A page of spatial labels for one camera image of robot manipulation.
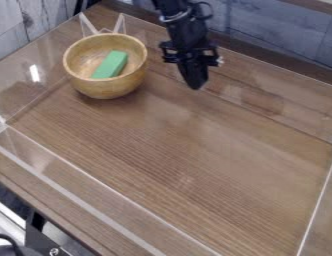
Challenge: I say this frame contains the clear acrylic barrier walls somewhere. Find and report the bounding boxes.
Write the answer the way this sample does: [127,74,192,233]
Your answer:
[0,18,332,256]

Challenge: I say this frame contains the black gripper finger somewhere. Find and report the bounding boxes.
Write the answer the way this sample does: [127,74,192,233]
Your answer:
[179,62,201,90]
[196,64,209,89]

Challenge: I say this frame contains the wooden bowl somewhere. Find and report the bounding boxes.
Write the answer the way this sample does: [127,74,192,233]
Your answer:
[62,33,148,99]

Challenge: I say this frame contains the black cable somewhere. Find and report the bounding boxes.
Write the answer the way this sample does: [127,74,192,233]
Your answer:
[0,233,26,256]

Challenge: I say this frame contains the black table leg bracket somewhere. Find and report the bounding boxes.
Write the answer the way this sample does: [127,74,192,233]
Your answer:
[25,211,76,256]

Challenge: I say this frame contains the green rectangular stick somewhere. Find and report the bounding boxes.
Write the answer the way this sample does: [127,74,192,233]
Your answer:
[92,50,129,79]

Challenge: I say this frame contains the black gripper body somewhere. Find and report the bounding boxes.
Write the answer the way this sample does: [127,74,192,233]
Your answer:
[152,0,223,66]

